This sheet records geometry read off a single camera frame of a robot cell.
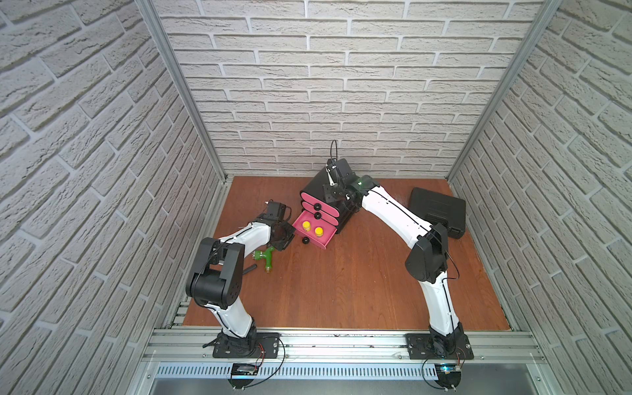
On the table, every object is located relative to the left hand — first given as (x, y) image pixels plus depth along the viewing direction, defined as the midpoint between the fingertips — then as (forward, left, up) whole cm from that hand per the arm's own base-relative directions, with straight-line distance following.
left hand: (298, 230), depth 95 cm
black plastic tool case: (+11, -59, +1) cm, 60 cm away
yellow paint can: (+3, -3, -1) cm, 4 cm away
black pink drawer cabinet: (+3, -9, +4) cm, 10 cm away
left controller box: (-46, +14, -7) cm, 49 cm away
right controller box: (-47, -47, -5) cm, 66 cm away
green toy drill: (-9, +12, -3) cm, 15 cm away
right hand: (+9, -13, +14) cm, 21 cm away
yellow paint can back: (0, -8, -1) cm, 8 cm away
